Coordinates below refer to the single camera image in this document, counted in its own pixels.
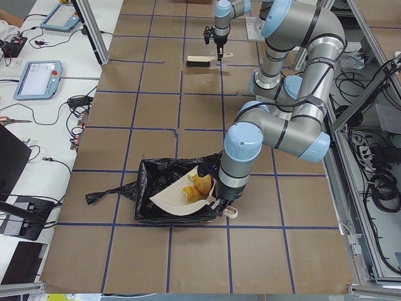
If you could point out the far blue teach pendant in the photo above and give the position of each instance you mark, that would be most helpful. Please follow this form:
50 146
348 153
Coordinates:
62 18

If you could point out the bunch of keys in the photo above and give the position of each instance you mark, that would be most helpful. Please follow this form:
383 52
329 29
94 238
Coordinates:
41 43

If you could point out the beige plastic dustpan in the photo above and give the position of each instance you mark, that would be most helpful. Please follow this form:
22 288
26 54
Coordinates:
172 199

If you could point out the orange bread roll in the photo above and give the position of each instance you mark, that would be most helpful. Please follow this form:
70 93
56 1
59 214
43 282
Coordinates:
203 184

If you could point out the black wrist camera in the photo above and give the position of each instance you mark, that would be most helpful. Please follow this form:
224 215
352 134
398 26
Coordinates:
208 34

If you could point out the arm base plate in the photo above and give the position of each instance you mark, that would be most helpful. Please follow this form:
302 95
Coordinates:
254 26

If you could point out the orange handled scissors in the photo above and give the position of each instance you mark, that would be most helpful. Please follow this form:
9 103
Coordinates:
4 120

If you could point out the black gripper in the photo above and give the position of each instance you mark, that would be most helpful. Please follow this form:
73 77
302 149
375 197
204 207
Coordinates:
220 41
229 193

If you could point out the black power adapter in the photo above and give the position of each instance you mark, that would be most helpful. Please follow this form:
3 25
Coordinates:
79 101

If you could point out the black monitor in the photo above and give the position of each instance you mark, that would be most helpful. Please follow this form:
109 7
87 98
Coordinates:
28 216

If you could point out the yellow-green apple piece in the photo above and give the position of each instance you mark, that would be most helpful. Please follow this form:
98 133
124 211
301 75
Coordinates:
193 177

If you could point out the small orange bread chunk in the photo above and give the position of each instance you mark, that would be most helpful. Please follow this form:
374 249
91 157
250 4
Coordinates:
192 194

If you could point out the blue teach pendant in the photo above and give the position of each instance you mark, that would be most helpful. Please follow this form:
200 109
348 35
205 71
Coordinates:
39 81
62 18

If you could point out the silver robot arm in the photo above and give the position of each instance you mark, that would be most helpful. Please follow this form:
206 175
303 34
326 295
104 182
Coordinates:
303 44
226 11

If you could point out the black bag lined bin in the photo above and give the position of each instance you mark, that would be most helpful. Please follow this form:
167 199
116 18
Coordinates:
154 175

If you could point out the near blue teach pendant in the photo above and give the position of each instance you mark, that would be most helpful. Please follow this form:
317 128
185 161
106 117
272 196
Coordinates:
39 81

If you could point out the aluminium frame post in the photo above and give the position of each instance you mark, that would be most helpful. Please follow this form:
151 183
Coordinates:
87 18

